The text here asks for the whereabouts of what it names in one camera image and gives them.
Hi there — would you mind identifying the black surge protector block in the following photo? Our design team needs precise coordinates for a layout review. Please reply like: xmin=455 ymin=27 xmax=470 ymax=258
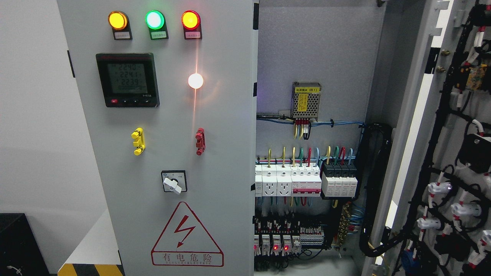
xmin=321 ymin=161 xmax=360 ymax=200

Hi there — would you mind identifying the black right cable loom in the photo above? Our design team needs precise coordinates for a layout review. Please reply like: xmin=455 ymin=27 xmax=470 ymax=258
xmin=359 ymin=123 xmax=411 ymax=258

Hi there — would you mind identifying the yellow terminal connector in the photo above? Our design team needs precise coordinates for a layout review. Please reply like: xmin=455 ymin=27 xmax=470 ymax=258
xmin=130 ymin=127 xmax=146 ymax=156

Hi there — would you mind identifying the green indicator light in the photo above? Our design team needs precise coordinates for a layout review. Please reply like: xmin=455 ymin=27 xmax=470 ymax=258
xmin=145 ymin=10 xmax=168 ymax=40

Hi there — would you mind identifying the grey cabinet door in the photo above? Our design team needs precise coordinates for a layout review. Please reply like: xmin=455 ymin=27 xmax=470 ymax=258
xmin=58 ymin=0 xmax=258 ymax=276
xmin=384 ymin=0 xmax=490 ymax=276

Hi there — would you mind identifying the white glowing indicator lamp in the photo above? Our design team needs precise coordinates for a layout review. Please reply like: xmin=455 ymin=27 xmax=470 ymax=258
xmin=188 ymin=73 xmax=204 ymax=89

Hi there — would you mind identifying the metal mesh power supply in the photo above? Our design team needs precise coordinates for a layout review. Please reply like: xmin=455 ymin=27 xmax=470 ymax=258
xmin=291 ymin=82 xmax=321 ymax=119

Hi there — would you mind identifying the red indicator light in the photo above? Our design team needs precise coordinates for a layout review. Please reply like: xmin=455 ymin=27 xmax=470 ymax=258
xmin=182 ymin=10 xmax=203 ymax=39

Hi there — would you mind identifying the red electric danger warning sticker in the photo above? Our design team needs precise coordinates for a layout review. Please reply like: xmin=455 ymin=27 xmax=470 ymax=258
xmin=151 ymin=201 xmax=223 ymax=267

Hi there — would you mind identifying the yellow indicator light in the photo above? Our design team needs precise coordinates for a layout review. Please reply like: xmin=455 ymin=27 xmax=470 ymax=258
xmin=108 ymin=11 xmax=133 ymax=40

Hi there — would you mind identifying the black digital power meter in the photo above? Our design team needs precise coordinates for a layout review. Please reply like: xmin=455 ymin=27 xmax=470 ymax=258
xmin=96 ymin=53 xmax=160 ymax=108

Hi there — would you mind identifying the red terminal connector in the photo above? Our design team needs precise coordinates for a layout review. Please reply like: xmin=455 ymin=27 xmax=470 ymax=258
xmin=195 ymin=128 xmax=206 ymax=156

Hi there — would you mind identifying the white rotary selector switch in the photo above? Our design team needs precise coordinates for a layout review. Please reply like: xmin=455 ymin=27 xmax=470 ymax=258
xmin=161 ymin=171 xmax=188 ymax=194

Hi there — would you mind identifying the white socket breaker row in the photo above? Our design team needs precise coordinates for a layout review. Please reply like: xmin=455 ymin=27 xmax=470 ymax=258
xmin=254 ymin=164 xmax=321 ymax=197

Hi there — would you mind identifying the lower relay terminal row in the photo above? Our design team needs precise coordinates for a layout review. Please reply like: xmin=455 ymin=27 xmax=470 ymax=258
xmin=252 ymin=214 xmax=330 ymax=257

